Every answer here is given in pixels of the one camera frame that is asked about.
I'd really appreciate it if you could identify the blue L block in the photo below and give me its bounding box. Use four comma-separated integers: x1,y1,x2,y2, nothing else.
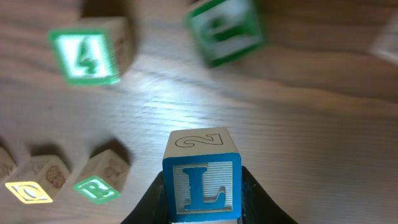
162,127,242,223

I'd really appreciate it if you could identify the yellow C block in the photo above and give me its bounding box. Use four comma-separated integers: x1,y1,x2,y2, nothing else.
0,147,17,184

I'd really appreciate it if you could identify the green R block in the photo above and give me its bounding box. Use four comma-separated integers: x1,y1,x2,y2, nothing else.
72,148,131,205

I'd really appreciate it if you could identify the yellow O block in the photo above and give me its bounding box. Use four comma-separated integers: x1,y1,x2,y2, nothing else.
5,155,70,204

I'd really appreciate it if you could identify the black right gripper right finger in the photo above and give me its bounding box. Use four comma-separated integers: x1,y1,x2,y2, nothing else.
241,166,298,224

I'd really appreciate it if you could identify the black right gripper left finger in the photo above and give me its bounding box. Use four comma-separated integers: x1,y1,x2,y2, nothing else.
121,172,170,224

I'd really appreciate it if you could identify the green J block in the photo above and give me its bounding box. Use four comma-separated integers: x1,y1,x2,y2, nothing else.
184,0,267,68

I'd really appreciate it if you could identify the yellow G block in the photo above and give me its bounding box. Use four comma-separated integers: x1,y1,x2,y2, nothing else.
369,12,397,65

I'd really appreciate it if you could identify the green 4 block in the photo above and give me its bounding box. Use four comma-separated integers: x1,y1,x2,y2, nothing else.
48,16,136,85

